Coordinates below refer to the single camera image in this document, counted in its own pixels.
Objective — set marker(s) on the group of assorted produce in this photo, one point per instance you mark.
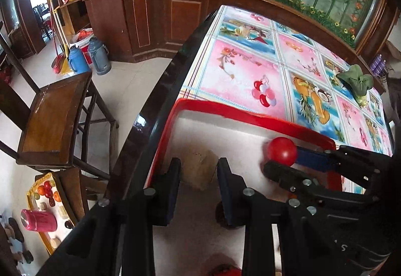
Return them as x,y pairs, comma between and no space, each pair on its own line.
47,191

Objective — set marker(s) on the red and white tray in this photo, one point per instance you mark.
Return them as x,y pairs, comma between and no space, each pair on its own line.
219,138

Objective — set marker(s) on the wooden chair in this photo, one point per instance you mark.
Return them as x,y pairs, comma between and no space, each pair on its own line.
53,125
72,191

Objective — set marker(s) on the red broom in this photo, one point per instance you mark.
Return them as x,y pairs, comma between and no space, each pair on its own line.
57,62

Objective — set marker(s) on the small cherry tomato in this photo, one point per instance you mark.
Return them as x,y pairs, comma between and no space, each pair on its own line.
225,270

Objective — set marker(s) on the green bok choy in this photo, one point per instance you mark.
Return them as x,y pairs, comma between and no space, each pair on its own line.
357,80

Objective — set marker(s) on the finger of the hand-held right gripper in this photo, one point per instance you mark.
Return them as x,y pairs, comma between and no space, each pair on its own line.
313,157
282,174

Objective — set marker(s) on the dark wooden table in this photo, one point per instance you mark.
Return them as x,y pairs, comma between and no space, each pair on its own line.
156,113

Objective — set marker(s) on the grey thermos flask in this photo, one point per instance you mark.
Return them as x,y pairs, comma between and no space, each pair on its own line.
99,56

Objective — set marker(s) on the beige food chunk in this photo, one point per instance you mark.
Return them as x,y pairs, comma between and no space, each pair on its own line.
200,167

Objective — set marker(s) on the red tomato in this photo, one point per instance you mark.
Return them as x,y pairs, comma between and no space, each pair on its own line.
282,150

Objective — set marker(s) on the dark slipper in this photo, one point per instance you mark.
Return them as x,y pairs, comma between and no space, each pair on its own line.
26,256
15,229

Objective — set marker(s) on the fruit print tablecloth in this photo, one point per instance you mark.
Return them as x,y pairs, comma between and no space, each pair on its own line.
238,75

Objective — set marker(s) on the yellow dustpan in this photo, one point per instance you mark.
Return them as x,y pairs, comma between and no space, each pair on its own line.
65,67

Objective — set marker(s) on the white and red bucket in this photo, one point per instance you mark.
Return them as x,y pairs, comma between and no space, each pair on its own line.
82,44

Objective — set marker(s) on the pink thermos cup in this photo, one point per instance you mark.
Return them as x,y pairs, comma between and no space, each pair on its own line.
39,219

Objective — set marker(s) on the blue thermos flask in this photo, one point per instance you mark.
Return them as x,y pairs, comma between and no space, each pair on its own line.
78,61

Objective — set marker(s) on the dark purple plum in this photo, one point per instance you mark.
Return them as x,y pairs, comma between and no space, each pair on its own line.
218,216

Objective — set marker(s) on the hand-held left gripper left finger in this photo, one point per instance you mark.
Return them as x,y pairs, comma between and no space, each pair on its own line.
172,194

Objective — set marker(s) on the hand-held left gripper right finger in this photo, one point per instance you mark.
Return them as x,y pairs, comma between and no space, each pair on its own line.
225,200

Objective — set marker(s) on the purple bottles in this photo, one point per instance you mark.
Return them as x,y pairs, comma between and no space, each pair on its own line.
377,65

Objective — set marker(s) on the wooden cabinet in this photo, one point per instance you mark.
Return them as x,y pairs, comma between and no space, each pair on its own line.
184,18

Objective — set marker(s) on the yellow tray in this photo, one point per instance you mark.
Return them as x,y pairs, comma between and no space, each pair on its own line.
62,233

